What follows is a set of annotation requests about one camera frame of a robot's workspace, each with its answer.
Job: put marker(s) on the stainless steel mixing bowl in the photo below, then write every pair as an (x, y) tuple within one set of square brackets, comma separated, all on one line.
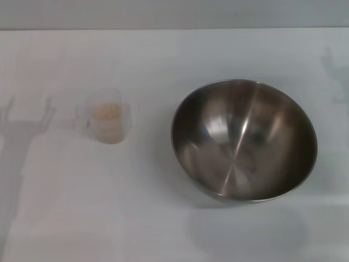
[(245, 142)]

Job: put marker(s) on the transparent plastic measuring cup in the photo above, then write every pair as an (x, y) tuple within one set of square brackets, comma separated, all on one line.
[(83, 114)]

